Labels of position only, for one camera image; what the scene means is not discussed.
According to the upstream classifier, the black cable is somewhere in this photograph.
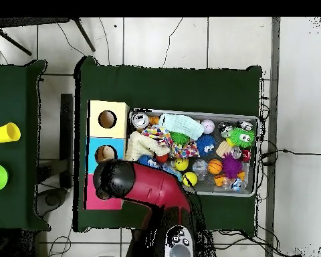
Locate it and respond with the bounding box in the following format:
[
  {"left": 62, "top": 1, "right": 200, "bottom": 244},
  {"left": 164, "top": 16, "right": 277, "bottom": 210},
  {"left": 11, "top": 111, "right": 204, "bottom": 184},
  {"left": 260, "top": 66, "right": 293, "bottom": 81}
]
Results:
[{"left": 259, "top": 148, "right": 321, "bottom": 161}]

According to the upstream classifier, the dark green side tablecloth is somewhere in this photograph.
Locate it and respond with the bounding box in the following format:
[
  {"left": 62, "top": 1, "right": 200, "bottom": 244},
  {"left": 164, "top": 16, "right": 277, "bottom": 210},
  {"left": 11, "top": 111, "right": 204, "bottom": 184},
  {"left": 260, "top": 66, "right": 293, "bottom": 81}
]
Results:
[{"left": 0, "top": 59, "right": 52, "bottom": 232}]

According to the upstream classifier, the orange toy basketball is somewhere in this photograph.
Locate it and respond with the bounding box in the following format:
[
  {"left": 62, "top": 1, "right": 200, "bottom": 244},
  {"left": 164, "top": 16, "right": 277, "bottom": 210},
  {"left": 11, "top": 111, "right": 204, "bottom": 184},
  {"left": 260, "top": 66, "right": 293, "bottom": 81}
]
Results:
[{"left": 207, "top": 159, "right": 223, "bottom": 175}]

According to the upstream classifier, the silver drink can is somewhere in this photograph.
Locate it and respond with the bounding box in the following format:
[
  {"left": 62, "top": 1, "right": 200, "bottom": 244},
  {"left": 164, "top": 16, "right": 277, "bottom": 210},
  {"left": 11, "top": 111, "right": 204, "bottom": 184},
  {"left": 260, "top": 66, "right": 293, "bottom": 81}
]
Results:
[{"left": 131, "top": 111, "right": 150, "bottom": 129}]

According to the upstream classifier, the dark grey floor base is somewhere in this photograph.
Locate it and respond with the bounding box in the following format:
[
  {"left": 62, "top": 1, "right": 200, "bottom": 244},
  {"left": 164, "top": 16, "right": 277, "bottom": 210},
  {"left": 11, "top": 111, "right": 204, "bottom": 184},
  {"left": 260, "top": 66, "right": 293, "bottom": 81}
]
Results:
[{"left": 35, "top": 187, "right": 68, "bottom": 218}]

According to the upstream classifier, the wooden box with three holes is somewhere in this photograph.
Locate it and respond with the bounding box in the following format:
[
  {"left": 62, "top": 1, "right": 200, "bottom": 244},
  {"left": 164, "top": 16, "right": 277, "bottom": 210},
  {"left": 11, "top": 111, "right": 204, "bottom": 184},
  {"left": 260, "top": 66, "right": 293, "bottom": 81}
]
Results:
[{"left": 83, "top": 100, "right": 130, "bottom": 211}]

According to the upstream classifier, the purple spiky ball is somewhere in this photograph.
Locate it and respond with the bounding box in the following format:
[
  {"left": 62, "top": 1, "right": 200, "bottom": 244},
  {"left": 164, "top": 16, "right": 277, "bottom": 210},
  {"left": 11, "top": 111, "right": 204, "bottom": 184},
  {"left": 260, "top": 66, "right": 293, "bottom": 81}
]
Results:
[{"left": 221, "top": 152, "right": 243, "bottom": 179}]

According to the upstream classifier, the mint green cloth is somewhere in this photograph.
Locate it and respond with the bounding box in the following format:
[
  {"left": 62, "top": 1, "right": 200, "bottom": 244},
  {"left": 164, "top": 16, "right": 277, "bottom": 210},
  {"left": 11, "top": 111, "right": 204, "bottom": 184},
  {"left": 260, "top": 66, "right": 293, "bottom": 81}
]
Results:
[{"left": 158, "top": 112, "right": 205, "bottom": 141}]

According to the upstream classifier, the blue fuzzy toy with eyes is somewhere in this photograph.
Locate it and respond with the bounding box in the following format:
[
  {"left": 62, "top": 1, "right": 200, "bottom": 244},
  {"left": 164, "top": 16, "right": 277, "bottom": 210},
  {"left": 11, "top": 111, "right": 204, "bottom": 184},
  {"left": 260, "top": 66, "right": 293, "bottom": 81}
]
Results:
[
  {"left": 137, "top": 155, "right": 160, "bottom": 169},
  {"left": 195, "top": 134, "right": 217, "bottom": 157}
]

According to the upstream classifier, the shallow silver mesh bin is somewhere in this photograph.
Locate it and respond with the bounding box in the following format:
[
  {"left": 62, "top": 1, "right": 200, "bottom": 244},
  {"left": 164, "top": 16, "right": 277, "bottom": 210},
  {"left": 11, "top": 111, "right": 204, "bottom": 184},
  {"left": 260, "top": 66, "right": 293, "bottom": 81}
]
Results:
[{"left": 124, "top": 107, "right": 259, "bottom": 198}]

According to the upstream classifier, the green fuzzy toy with eyes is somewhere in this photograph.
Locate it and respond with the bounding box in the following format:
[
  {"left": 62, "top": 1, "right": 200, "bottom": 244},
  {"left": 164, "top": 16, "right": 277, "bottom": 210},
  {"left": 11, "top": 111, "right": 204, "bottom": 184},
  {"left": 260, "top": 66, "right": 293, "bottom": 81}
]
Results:
[{"left": 225, "top": 127, "right": 256, "bottom": 149}]

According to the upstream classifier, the polka dot cloth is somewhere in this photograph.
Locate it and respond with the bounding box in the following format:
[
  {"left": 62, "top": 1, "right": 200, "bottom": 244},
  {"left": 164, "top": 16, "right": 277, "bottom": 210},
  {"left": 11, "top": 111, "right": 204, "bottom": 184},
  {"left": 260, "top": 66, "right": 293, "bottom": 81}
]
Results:
[{"left": 140, "top": 125, "right": 176, "bottom": 148}]

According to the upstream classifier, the black metal frame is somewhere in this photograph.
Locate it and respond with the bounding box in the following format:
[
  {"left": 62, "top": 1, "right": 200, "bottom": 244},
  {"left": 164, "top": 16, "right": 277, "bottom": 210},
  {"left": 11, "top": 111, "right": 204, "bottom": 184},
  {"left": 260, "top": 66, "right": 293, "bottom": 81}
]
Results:
[{"left": 0, "top": 17, "right": 96, "bottom": 56}]

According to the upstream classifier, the cream knit cloth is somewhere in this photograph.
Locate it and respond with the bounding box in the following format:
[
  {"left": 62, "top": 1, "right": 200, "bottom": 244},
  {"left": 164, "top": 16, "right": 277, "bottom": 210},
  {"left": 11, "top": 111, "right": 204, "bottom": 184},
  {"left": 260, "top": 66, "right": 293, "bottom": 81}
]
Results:
[{"left": 124, "top": 130, "right": 171, "bottom": 162}]

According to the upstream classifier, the yellow plastic object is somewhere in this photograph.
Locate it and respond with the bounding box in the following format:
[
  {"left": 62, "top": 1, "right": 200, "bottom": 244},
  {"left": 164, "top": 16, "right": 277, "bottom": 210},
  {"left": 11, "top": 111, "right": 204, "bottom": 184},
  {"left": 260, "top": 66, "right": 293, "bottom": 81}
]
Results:
[{"left": 0, "top": 122, "right": 21, "bottom": 145}]

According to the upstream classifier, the black upright board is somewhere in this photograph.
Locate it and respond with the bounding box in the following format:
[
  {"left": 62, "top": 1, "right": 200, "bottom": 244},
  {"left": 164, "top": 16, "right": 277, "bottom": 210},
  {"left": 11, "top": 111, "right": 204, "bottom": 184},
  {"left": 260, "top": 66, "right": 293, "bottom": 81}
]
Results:
[{"left": 60, "top": 93, "right": 74, "bottom": 188}]

